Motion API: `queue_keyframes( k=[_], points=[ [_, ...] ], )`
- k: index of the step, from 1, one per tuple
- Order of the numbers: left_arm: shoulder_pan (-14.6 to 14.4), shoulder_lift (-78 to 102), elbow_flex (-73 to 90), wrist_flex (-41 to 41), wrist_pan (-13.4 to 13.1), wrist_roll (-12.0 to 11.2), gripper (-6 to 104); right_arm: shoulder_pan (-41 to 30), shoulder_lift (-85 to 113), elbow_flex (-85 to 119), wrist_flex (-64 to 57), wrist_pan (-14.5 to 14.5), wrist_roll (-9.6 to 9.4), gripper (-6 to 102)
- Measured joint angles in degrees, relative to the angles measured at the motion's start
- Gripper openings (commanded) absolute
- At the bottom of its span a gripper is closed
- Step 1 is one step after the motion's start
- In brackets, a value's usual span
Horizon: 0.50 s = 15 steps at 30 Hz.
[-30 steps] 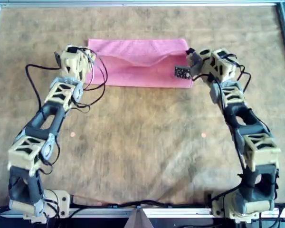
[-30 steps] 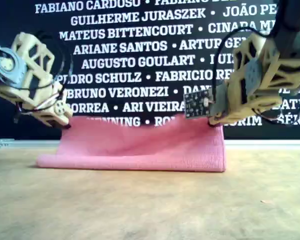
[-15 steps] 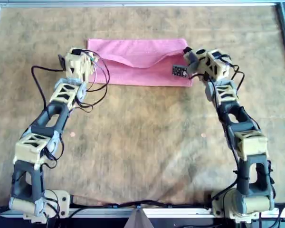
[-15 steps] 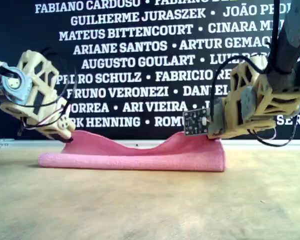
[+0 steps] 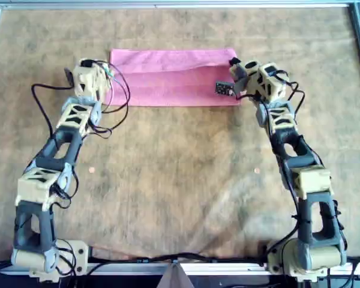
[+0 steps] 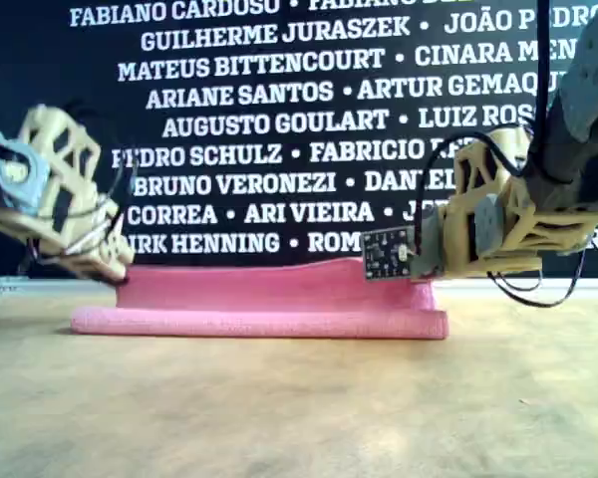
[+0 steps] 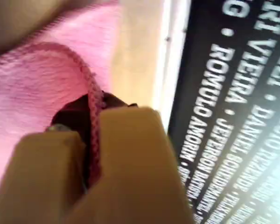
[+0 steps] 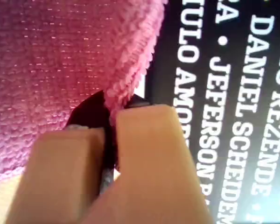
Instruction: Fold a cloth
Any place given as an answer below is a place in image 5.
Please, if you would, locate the left beige gripper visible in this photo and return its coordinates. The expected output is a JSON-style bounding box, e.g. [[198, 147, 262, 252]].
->
[[73, 58, 112, 104]]

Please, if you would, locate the right beige gripper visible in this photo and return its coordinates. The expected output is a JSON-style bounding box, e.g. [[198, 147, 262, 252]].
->
[[229, 56, 289, 103]]

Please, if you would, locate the pink microfibre cloth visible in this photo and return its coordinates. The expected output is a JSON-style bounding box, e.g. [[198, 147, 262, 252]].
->
[[109, 47, 242, 107]]

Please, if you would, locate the brown felt table cover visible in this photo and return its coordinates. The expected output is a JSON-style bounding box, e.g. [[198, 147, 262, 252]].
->
[[0, 7, 360, 262]]

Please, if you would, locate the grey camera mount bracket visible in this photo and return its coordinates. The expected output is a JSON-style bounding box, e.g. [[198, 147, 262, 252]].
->
[[232, 70, 250, 98]]

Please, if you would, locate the small black camera module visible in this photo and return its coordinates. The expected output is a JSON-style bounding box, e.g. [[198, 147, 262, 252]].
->
[[63, 68, 76, 88]]

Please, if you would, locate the bare camera circuit board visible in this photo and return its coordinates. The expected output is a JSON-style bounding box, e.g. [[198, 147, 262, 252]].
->
[[214, 80, 234, 97]]

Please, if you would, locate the black camera cable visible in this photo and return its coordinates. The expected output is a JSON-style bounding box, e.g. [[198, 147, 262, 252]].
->
[[31, 83, 76, 142], [259, 94, 301, 265]]

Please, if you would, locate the black gripper servo cable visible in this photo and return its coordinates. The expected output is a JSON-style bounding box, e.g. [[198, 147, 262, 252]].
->
[[269, 69, 306, 121], [86, 61, 131, 140]]

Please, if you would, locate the black cable bundle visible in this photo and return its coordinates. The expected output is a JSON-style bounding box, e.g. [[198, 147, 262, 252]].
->
[[88, 251, 266, 266]]

